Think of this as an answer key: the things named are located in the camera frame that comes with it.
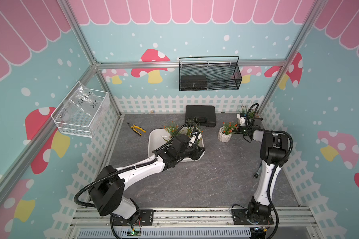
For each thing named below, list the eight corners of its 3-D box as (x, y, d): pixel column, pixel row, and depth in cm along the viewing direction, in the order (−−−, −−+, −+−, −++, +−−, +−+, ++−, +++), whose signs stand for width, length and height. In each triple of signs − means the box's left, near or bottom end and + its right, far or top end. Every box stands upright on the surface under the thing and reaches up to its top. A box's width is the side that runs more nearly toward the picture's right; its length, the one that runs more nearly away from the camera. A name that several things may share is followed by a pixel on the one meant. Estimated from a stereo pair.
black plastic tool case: (185, 127, 114) (185, 122, 109) (185, 110, 126) (185, 104, 121) (216, 127, 114) (217, 122, 109) (213, 109, 125) (214, 104, 121)
